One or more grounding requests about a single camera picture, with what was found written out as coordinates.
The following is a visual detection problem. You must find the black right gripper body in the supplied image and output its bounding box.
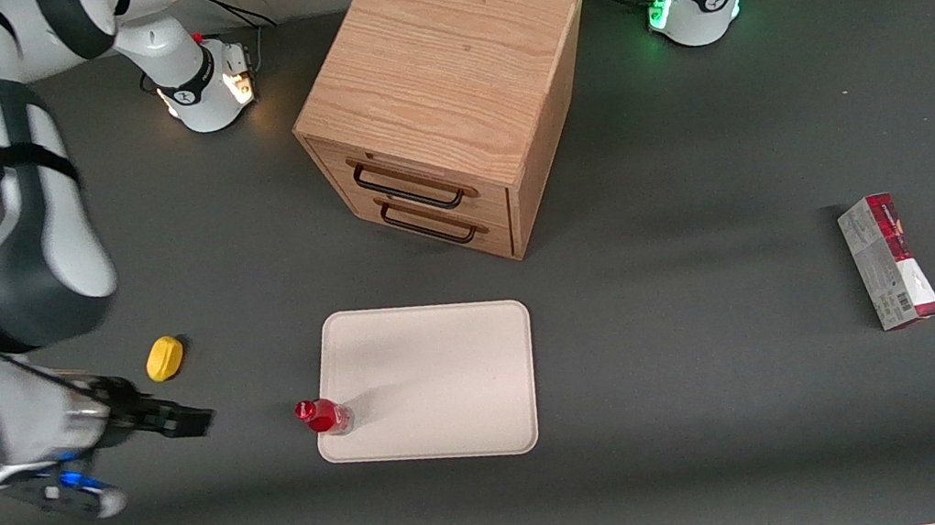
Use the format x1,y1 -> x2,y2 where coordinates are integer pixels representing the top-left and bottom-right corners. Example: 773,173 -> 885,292
59,367 -> 152,455

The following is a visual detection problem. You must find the small red coke bottle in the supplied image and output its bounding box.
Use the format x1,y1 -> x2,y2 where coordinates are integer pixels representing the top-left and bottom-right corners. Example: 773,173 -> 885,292
293,393 -> 358,443

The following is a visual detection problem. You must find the beige rectangular tray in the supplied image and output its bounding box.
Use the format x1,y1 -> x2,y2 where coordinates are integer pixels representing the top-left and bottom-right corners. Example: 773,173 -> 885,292
298,283 -> 550,485

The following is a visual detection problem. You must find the yellow plastic lemon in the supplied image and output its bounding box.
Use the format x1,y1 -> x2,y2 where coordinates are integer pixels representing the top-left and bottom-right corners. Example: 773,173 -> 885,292
141,333 -> 190,385

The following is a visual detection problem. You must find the red tartan cardboard box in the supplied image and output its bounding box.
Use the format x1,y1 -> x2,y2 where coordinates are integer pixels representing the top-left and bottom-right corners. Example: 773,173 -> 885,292
834,186 -> 935,336

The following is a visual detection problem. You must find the wooden drawer front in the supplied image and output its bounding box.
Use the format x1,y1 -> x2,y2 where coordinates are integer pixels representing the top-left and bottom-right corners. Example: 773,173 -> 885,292
344,167 -> 518,281
311,113 -> 515,249

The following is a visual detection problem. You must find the wooden two-drawer cabinet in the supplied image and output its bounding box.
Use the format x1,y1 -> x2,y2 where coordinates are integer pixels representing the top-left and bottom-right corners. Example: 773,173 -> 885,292
273,0 -> 622,291

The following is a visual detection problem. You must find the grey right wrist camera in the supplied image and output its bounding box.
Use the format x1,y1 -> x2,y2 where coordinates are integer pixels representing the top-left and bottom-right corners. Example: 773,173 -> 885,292
0,446 -> 132,525

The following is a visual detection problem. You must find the black metal drawer handle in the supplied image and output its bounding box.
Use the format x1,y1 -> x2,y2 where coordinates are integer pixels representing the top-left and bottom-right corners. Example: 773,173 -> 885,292
376,183 -> 490,257
348,144 -> 480,224

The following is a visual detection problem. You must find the black right arm base cable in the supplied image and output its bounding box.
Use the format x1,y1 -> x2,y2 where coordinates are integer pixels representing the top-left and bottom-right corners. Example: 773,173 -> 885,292
187,0 -> 278,43

